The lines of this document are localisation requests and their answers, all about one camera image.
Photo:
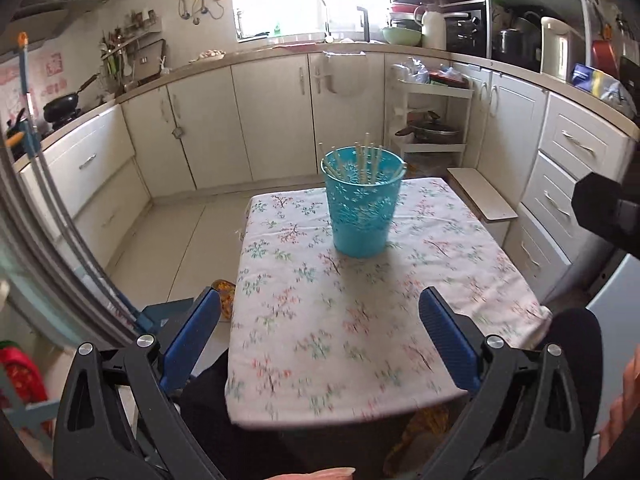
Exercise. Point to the colourful floral slipper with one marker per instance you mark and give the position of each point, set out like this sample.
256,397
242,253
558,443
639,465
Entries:
225,291

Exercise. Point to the white storage rack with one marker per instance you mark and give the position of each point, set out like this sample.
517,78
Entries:
405,93

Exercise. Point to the person right hand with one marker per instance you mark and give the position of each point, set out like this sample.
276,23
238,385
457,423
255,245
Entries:
622,408

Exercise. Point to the pan on rack shelf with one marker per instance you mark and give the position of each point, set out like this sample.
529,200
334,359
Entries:
427,128

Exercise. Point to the kitchen faucet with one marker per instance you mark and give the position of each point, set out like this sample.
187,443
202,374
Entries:
326,17

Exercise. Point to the small white wooden stool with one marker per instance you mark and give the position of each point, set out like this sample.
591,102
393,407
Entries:
487,205

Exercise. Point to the bamboo chopstick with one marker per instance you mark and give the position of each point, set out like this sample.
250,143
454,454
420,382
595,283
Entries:
399,172
375,162
366,144
360,161
340,169
327,162
364,173
371,163

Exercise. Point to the white thermos jug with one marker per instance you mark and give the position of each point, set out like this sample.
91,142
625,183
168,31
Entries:
434,35

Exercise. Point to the wall utensil rack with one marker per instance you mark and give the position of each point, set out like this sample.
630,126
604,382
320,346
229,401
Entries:
131,52

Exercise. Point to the range hood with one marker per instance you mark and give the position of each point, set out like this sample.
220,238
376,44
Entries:
42,20

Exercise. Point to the black frying pan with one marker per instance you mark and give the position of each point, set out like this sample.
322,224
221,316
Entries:
61,107

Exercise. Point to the teal perforated plastic basket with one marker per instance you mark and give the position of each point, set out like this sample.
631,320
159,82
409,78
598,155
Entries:
361,214

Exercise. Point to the white electric kettle pot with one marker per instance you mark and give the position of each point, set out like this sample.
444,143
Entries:
562,48

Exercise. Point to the black toaster oven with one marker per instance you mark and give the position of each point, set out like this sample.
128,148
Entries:
466,32

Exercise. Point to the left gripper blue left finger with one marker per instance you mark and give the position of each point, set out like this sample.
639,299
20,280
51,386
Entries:
184,337

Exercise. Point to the green bowl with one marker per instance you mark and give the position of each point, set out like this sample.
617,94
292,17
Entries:
399,36

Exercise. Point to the blue dustpan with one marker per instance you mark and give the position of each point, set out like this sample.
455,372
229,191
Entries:
155,316

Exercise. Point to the floral tablecloth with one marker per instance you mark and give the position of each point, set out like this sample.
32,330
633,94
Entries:
319,338

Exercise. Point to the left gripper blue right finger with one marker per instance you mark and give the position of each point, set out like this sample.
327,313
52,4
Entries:
456,338

